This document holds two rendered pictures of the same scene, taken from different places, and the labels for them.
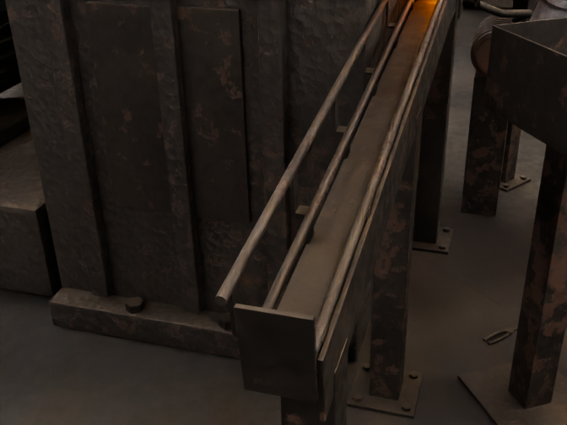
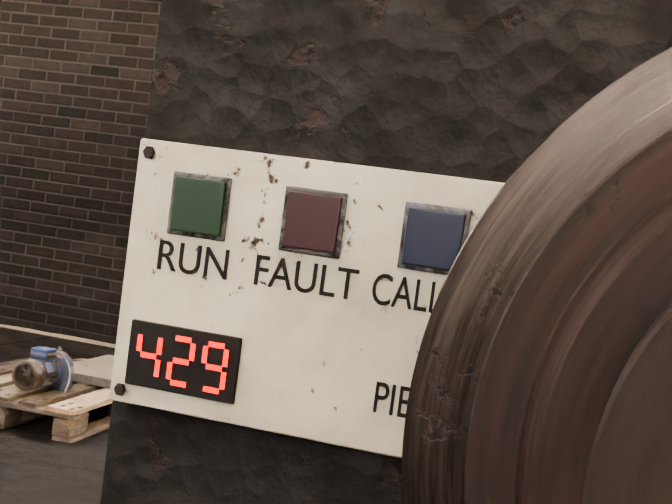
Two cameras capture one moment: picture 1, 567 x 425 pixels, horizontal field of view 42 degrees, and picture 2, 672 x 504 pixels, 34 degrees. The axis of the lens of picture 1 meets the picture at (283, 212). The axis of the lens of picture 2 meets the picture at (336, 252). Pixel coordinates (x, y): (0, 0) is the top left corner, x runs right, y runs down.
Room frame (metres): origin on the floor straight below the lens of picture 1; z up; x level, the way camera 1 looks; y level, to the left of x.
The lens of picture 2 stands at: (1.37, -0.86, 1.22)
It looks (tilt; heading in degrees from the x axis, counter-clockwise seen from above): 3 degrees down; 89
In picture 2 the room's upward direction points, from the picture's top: 8 degrees clockwise
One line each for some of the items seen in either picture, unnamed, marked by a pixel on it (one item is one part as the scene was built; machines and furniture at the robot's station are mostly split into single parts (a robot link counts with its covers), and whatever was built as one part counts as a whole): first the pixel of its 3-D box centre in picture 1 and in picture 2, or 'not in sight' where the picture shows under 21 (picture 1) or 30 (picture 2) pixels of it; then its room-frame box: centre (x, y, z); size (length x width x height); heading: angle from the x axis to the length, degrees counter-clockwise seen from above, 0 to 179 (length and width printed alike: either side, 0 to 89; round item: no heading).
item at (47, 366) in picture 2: not in sight; (55, 368); (0.24, 4.20, 0.25); 0.40 x 0.24 x 0.22; 72
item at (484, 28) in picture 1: (489, 116); not in sight; (1.93, -0.58, 0.27); 0.22 x 0.13 x 0.53; 162
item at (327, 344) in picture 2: not in sight; (307, 298); (1.37, -0.15, 1.15); 0.26 x 0.02 x 0.18; 162
